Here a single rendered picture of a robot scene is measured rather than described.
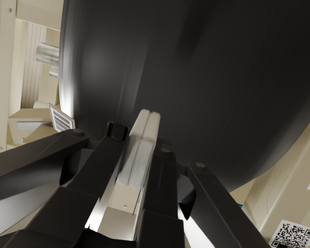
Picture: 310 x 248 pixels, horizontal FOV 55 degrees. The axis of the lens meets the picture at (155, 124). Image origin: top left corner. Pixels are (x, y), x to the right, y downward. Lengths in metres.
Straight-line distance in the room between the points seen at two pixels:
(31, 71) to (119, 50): 5.11
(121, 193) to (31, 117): 0.40
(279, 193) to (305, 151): 0.10
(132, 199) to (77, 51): 0.68
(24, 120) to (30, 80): 4.37
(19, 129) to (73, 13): 0.82
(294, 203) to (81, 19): 0.50
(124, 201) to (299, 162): 0.55
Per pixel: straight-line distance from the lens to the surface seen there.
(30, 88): 5.49
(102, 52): 0.30
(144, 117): 0.20
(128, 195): 0.94
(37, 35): 5.21
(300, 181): 0.61
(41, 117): 1.06
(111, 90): 0.31
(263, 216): 0.66
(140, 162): 0.16
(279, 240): 0.69
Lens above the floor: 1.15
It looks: 23 degrees up
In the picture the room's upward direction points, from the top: 164 degrees counter-clockwise
